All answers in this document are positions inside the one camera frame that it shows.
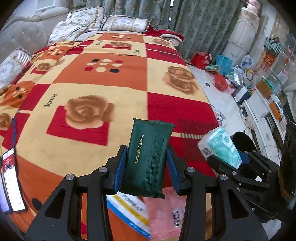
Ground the pink plastic package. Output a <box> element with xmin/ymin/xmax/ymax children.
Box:
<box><xmin>143</xmin><ymin>187</ymin><xmax>187</xmax><ymax>240</ymax></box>

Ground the red plastic bag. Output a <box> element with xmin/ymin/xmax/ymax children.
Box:
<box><xmin>214</xmin><ymin>72</ymin><xmax>228</xmax><ymax>91</ymax></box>

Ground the striped green handbag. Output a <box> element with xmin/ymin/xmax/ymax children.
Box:
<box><xmin>264</xmin><ymin>37</ymin><xmax>283</xmax><ymax>56</ymax></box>

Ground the black round trash bin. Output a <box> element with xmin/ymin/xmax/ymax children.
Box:
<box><xmin>230</xmin><ymin>132</ymin><xmax>257</xmax><ymax>152</ymax></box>

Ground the cat face round stool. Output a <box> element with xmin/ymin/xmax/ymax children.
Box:
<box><xmin>211</xmin><ymin>105</ymin><xmax>226</xmax><ymax>126</ymax></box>

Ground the smartphone with lit screen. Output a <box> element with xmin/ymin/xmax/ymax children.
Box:
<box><xmin>1</xmin><ymin>148</ymin><xmax>27</xmax><ymax>214</ymax></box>

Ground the white standing air conditioner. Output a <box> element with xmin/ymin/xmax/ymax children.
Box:
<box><xmin>222</xmin><ymin>1</ymin><xmax>261</xmax><ymax>66</ymax></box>

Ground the green patterned curtain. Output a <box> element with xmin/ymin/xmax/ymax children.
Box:
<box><xmin>100</xmin><ymin>0</ymin><xmax>244</xmax><ymax>60</ymax></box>

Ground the red orange patterned blanket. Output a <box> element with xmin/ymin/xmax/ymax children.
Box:
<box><xmin>1</xmin><ymin>32</ymin><xmax>218</xmax><ymax>232</ymax></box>

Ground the teal tissue pack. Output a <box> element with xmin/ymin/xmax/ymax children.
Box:
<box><xmin>197</xmin><ymin>126</ymin><xmax>242</xmax><ymax>169</ymax></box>

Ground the white crumpled duvet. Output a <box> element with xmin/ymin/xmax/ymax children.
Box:
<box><xmin>48</xmin><ymin>21</ymin><xmax>88</xmax><ymax>45</ymax></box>

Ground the dark green tissue pack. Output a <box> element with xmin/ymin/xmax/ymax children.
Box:
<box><xmin>120</xmin><ymin>118</ymin><xmax>175</xmax><ymax>198</ymax></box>

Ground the white tv cabinet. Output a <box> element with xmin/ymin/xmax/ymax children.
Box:
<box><xmin>240</xmin><ymin>89</ymin><xmax>285</xmax><ymax>164</ymax></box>

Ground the yellow blue white box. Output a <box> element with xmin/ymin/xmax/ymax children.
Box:
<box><xmin>106</xmin><ymin>192</ymin><xmax>151</xmax><ymax>240</ymax></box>

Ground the round lace cushion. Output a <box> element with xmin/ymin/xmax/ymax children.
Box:
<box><xmin>0</xmin><ymin>48</ymin><xmax>31</xmax><ymax>89</ymax></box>

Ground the red gift bag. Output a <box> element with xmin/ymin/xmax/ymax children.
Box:
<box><xmin>190</xmin><ymin>51</ymin><xmax>212</xmax><ymax>70</ymax></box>

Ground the silver foil bag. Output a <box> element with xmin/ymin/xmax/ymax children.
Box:
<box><xmin>225</xmin><ymin>65</ymin><xmax>243</xmax><ymax>86</ymax></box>

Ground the blue gift bag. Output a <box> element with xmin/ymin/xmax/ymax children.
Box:
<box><xmin>216</xmin><ymin>55</ymin><xmax>232</xmax><ymax>75</ymax></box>

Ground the grey tufted headboard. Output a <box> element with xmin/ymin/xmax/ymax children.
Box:
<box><xmin>1</xmin><ymin>7</ymin><xmax>69</xmax><ymax>62</ymax></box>

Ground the red folded quilt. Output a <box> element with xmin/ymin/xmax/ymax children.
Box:
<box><xmin>145</xmin><ymin>26</ymin><xmax>185</xmax><ymax>47</ymax></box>

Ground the cream embroidered pillow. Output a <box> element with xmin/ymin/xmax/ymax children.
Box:
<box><xmin>100</xmin><ymin>15</ymin><xmax>150</xmax><ymax>33</ymax></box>
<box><xmin>65</xmin><ymin>6</ymin><xmax>105</xmax><ymax>31</ymax></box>

